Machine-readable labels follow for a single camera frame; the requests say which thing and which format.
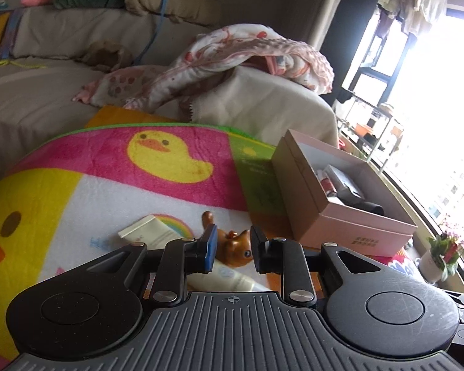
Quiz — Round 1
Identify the black rounded object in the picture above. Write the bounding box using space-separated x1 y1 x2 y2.
361 200 385 216

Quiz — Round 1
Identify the brown animal figurine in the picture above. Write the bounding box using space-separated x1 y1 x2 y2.
200 211 255 268

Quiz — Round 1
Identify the purple striped cushion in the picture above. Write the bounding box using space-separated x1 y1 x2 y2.
0 7 27 61

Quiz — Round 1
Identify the beige pillow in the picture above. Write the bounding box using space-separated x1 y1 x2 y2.
123 0 222 28

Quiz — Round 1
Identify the white cardboard box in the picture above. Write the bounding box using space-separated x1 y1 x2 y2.
324 164 366 203

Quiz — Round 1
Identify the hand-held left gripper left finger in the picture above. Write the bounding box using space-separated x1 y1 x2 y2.
64 224 219 305

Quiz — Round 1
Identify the pink printed blanket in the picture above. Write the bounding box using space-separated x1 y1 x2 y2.
73 24 335 111

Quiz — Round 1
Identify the blue cord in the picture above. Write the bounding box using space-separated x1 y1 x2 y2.
132 0 168 65

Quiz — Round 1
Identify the colourful cartoon printed mat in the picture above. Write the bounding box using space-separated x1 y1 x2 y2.
0 104 420 371

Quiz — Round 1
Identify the brown plush toy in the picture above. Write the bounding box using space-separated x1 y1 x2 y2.
80 40 135 69

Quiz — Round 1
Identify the beige covered sofa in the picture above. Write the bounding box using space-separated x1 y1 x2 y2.
0 0 340 202

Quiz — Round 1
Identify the pink cardboard box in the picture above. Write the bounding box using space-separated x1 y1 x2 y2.
271 129 419 258

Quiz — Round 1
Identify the potted plant white pot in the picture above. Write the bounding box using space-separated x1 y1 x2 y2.
418 221 464 284

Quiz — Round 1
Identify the cream tube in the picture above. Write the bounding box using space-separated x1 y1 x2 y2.
118 215 270 293

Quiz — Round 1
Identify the metal storage rack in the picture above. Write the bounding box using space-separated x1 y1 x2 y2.
334 92 406 163

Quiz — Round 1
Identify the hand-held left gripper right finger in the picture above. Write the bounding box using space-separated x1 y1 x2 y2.
250 225 389 306

